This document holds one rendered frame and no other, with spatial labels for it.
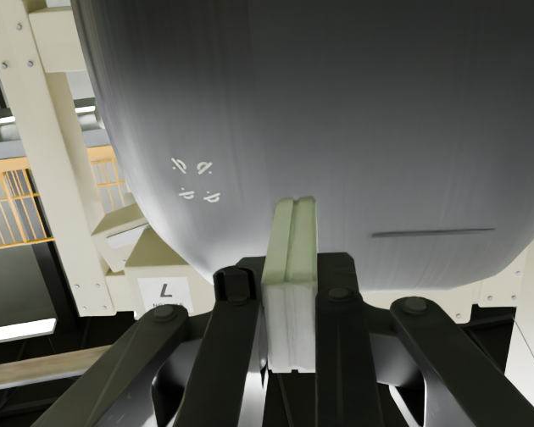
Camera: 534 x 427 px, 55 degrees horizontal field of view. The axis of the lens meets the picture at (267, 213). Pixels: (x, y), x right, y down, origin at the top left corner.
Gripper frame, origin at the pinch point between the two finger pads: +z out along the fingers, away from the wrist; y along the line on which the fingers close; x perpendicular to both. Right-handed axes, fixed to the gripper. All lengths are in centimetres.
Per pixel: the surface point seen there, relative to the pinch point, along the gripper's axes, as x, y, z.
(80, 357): -291, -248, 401
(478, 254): -7.2, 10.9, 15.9
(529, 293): -28, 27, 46
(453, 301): -39, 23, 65
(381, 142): 1.7, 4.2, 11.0
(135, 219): -26, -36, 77
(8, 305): -506, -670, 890
